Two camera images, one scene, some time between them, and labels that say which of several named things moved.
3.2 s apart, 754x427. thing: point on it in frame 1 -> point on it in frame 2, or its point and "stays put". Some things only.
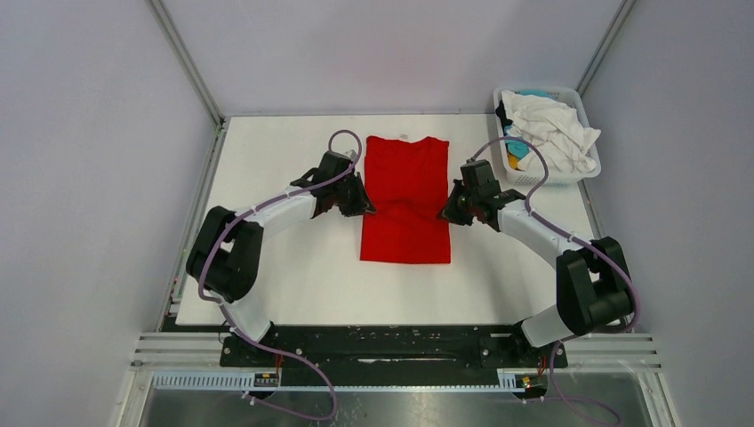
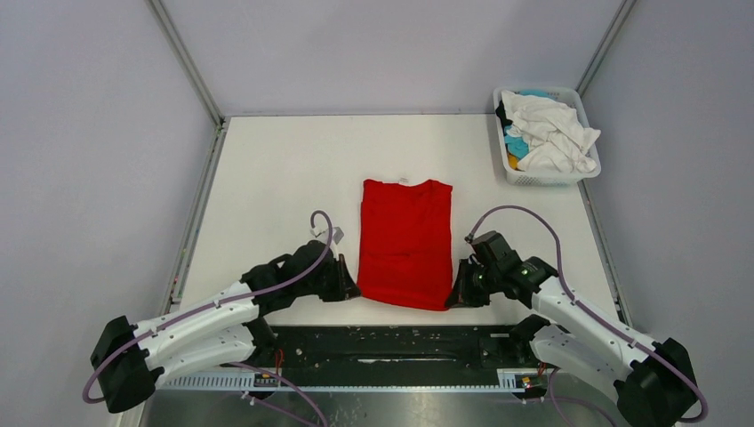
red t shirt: [407, 184] -> [406, 234]
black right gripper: [450, 212] -> [461, 292]
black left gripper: [361, 205] -> [345, 287]
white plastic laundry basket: [556, 119] stays put
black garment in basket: [502, 116] stays put
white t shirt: [556, 127] stays put
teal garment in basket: [517, 147] stays put
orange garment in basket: [512, 161] stays put
